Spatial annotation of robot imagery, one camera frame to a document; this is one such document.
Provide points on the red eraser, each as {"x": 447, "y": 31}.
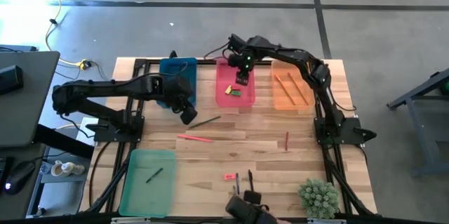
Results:
{"x": 235, "y": 88}

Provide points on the grey desk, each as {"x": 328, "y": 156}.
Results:
{"x": 24, "y": 111}

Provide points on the yellow eraser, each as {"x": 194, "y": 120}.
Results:
{"x": 228, "y": 90}

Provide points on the orange pencil pink eraser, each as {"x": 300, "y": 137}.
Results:
{"x": 298, "y": 88}

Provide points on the dark green crayon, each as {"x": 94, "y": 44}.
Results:
{"x": 154, "y": 175}

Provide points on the orange plastic bin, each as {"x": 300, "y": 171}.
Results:
{"x": 300, "y": 76}

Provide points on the grey metal stand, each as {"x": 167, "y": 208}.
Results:
{"x": 417, "y": 122}

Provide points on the black box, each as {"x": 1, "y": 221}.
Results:
{"x": 10, "y": 79}

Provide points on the dark blue pen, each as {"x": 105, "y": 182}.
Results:
{"x": 238, "y": 183}

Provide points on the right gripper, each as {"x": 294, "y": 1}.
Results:
{"x": 242, "y": 62}

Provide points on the green eraser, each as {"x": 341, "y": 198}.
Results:
{"x": 236, "y": 93}

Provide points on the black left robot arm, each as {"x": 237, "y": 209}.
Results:
{"x": 105, "y": 87}

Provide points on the pink plastic bin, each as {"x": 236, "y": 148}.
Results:
{"x": 224, "y": 76}

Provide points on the grey crayon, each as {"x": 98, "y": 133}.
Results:
{"x": 234, "y": 190}

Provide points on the green pencil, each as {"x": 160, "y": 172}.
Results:
{"x": 205, "y": 122}

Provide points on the green plastic bin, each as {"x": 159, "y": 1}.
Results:
{"x": 147, "y": 196}

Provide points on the yellow power plug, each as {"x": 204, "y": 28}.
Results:
{"x": 83, "y": 64}

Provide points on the blue plastic bin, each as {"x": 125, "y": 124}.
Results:
{"x": 172, "y": 67}

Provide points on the black computer mouse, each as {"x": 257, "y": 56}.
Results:
{"x": 19, "y": 176}

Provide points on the green artificial plant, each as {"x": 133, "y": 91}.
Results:
{"x": 318, "y": 198}

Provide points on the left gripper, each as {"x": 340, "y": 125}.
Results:
{"x": 184, "y": 108}

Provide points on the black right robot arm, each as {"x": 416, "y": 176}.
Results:
{"x": 298, "y": 57}

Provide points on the black crayon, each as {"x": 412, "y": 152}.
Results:
{"x": 250, "y": 180}

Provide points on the beige cup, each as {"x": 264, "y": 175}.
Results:
{"x": 66, "y": 168}

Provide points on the black table frame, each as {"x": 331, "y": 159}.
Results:
{"x": 207, "y": 62}

